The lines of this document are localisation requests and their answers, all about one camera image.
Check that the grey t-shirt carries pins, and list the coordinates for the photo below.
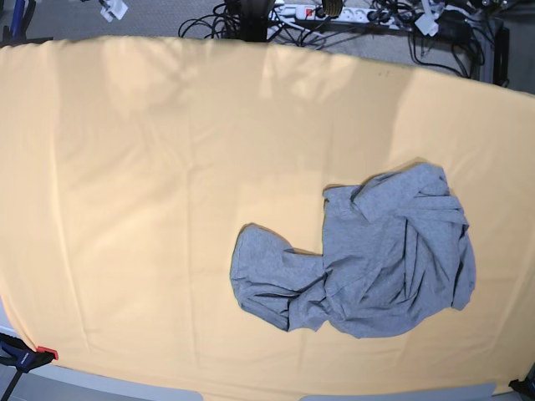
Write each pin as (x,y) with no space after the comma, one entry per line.
(396,251)

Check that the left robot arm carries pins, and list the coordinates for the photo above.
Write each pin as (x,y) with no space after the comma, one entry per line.
(499,8)

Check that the yellow table cloth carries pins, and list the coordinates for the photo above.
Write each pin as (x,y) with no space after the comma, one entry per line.
(129,165)

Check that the black power adapter brick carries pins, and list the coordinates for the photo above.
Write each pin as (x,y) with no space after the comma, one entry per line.
(453,29)

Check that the blue black bar clamp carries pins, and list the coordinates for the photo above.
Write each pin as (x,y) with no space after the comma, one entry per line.
(15,353)

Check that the blue clamp top left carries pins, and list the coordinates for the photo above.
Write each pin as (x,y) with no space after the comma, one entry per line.
(15,33)

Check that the black clamp right corner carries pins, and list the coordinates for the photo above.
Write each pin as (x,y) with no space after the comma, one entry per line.
(525,386)

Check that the black centre post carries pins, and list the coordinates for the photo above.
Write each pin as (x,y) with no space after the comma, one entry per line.
(254,20)

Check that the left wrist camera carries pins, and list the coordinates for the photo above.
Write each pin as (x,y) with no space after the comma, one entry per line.
(427,25)

